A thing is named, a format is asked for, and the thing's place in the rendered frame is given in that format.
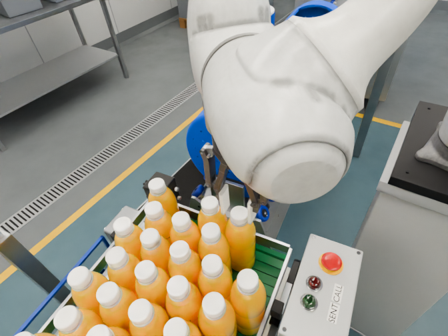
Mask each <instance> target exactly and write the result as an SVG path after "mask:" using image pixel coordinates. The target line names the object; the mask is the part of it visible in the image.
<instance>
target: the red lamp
mask: <svg viewBox="0 0 448 336"><path fill-rule="evenodd" d="M308 285H309V286H310V288H312V289H318V288H320V286H321V281H320V279H319V278H318V277H316V276H312V277H310V278H309V280H308Z"/></svg>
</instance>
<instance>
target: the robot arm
mask: <svg viewBox="0 0 448 336"><path fill-rule="evenodd" d="M437 1H438V0H348V1H346V2H345V3H344V4H342V5H341V6H340V7H338V8H336V9H335V10H333V11H332V12H330V13H327V14H325V15H322V16H319V17H311V18H306V17H298V16H294V15H293V16H291V17H290V18H289V19H288V20H286V21H284V22H282V23H280V24H278V25H276V26H274V25H273V24H272V23H271V8H270V4H269V0H189V2H188V8H187V35H188V42H189V54H190V59H191V67H192V72H193V77H194V80H195V84H196V86H197V88H198V90H199V92H200V94H201V97H202V106H203V110H204V116H205V125H206V128H207V130H208V132H209V133H210V134H211V137H212V143H213V145H211V144H210V143H206V144H204V146H203V147H202V148H201V150H200V151H199V153H200V155H201V157H202V159H203V166H204V173H205V184H206V186H207V187H212V188H214V190H215V193H216V198H217V200H219V201H220V207H221V214H222V215H224V214H225V213H226V211H227V210H228V208H229V206H230V203H229V188H228V184H224V183H225V182H226V177H227V174H228V171H229V170H231V171H232V172H233V173H234V175H235V176H236V177H237V178H238V179H240V180H241V181H242V182H244V184H245V186H246V189H247V192H248V194H249V197H250V200H249V201H248V203H247V210H248V224H249V225H251V224H252V222H253V220H254V218H255V216H256V213H258V211H259V209H260V207H261V204H262V205H264V206H265V205H266V204H267V202H268V200H269V199H270V200H273V201H276V202H279V203H287V204H294V203H303V202H306V201H310V200H313V199H316V198H318V197H320V196H322V195H324V194H326V193H327V192H329V191H330V190H332V188H334V187H335V186H336V184H338V182H339V181H340V180H341V179H342V178H343V177H344V176H345V174H346V172H347V171H348V169H349V166H350V164H351V159H352V156H353V148H354V142H355V131H354V128H353V124H352V120H353V118H354V117H355V116H356V114H357V113H358V112H359V111H360V110H362V109H363V108H364V97H365V92H366V88H367V86H368V83H369V81H370V79H371V78H372V76H373V74H374V73H375V72H376V70H378V68H380V66H381V65H382V64H383V63H384V62H385V61H386V60H387V59H388V58H389V57H390V56H391V55H392V54H393V53H394V52H395V51H396V50H397V49H398V48H399V47H400V46H401V45H402V44H403V43H404V41H405V40H406V39H407V38H408V37H409V36H410V35H411V34H412V33H413V32H414V30H416V28H417V27H418V26H419V25H420V24H421V22H422V21H423V20H424V18H426V16H427V15H428V14H429V12H430V11H431V10H432V8H433V7H434V6H435V4H436V2H437ZM215 156H216V158H218V160H219V161H220V166H219V173H218V176H217V178H216V167H215ZM415 158H416V160H418V161H421V162H425V163H429V164H432V165H434V166H436V167H439V168H441V169H444V170H446V171H448V110H447V112H446V114H445V116H444V119H443V121H441V122H439V123H438V125H437V127H436V131H435V132H434V134H433V135H432V136H431V138H430V139H429V140H428V142H427V143H426V144H425V146H424V147H423V148H422V149H420V150H418V151H417V152H416V154H415ZM223 185H224V186H223Z"/></svg>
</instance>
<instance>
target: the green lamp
mask: <svg viewBox="0 0 448 336"><path fill-rule="evenodd" d="M303 304H304V306H305V307H306V308H308V309H312V308H314V306H315V305H316V300H315V298H314V296H312V295H310V294H308V295H305V296H304V297H303Z"/></svg>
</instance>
